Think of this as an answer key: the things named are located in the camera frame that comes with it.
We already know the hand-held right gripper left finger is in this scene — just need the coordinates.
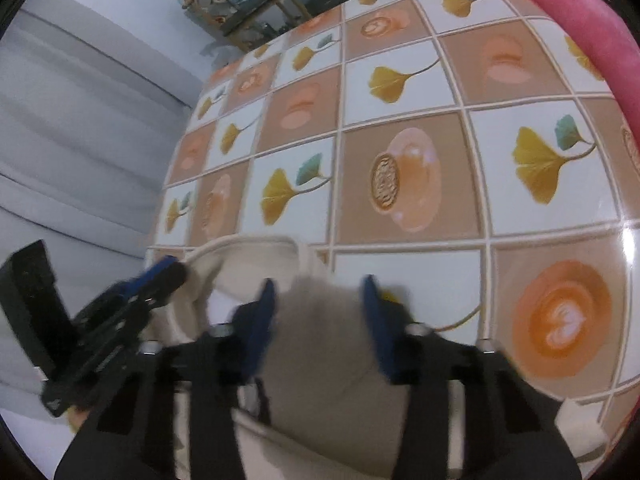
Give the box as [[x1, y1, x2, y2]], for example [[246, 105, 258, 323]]
[[52, 277, 278, 480]]

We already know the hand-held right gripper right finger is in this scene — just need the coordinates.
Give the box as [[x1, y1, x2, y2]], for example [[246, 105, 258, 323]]
[[361, 275, 583, 480]]

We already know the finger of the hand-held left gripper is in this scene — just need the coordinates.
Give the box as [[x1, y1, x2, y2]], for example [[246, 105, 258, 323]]
[[124, 256, 189, 307]]

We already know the cream sweater with black lines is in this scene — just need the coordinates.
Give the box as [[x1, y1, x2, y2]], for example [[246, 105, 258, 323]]
[[150, 235, 608, 480]]

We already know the white curtain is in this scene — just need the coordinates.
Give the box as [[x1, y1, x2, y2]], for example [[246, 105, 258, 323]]
[[0, 0, 211, 461]]

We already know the tile-patterned table cover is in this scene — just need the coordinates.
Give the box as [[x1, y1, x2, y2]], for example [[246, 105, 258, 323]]
[[145, 0, 640, 461]]

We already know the wooden chair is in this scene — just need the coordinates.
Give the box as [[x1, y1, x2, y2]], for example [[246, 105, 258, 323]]
[[182, 0, 311, 41]]

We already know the pink floral blanket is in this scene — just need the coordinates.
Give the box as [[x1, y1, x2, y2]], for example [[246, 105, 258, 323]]
[[482, 0, 640, 161]]

